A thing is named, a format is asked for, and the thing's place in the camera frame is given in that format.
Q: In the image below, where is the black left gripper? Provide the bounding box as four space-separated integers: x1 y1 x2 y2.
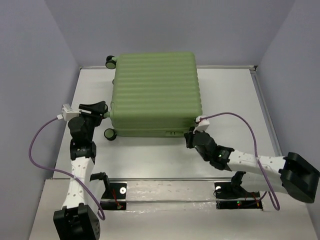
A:
77 101 107 141

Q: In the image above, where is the green suitcase blue lining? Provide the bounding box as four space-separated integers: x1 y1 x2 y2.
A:
107 51 203 138

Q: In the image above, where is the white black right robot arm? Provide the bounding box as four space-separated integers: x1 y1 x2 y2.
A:
184 127 320 204

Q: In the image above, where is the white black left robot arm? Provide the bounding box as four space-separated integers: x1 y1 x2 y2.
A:
53 101 111 240

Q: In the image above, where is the green suitcase wheel front left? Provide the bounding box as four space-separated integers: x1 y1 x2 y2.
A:
103 128 117 141

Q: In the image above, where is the green suitcase wheel lid upper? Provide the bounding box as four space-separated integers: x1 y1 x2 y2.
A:
105 55 118 70

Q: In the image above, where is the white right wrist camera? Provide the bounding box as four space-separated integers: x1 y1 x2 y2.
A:
193 115 210 132

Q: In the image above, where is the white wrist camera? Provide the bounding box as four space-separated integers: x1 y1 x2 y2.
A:
56 103 80 122
193 115 210 132

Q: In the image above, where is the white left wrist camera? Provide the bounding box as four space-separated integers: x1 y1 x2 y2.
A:
56 103 80 122

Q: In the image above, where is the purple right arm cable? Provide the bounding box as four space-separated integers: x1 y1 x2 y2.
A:
204 112 280 211

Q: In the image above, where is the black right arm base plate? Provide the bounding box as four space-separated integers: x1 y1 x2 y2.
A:
213 182 263 210

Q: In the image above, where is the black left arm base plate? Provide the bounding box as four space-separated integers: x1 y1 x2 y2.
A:
100 181 127 211

